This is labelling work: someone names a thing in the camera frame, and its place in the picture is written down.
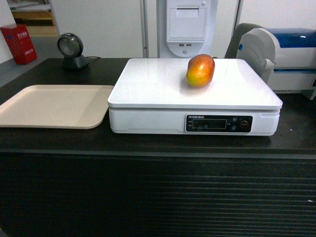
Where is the white receipt printer kiosk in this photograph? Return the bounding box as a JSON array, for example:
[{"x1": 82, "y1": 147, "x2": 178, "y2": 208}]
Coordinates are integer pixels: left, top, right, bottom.
[{"x1": 156, "y1": 0, "x2": 218, "y2": 58}]

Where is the beige plastic tray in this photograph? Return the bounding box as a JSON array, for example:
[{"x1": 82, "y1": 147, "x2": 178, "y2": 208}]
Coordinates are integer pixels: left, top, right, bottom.
[{"x1": 0, "y1": 85, "x2": 113, "y2": 129}]

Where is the dark red yellow mango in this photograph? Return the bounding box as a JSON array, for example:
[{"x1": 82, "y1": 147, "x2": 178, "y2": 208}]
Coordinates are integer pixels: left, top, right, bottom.
[{"x1": 186, "y1": 54, "x2": 215, "y2": 87}]

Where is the white blue label printer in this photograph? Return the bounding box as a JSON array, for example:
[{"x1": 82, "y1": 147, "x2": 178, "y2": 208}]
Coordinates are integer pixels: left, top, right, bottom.
[{"x1": 237, "y1": 28, "x2": 316, "y2": 100}]

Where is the red fire extinguisher box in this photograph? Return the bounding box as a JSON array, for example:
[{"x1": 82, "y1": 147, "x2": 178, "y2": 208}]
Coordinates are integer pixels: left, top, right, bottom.
[{"x1": 0, "y1": 24, "x2": 38, "y2": 65}]

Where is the wooden shelf unit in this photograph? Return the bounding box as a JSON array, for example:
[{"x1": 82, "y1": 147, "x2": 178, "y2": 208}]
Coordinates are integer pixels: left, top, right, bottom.
[{"x1": 7, "y1": 0, "x2": 59, "y2": 37}]

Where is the black checkout counter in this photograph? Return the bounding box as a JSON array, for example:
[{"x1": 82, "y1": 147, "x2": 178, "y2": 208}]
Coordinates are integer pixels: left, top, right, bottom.
[{"x1": 0, "y1": 58, "x2": 316, "y2": 237}]

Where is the black barcode scanner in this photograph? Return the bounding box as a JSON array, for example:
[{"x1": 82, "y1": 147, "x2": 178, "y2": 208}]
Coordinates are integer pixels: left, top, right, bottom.
[{"x1": 57, "y1": 33, "x2": 89, "y2": 71}]

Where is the white checkout scale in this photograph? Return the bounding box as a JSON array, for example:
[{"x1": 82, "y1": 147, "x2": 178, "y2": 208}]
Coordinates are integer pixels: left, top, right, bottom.
[{"x1": 108, "y1": 58, "x2": 282, "y2": 136}]

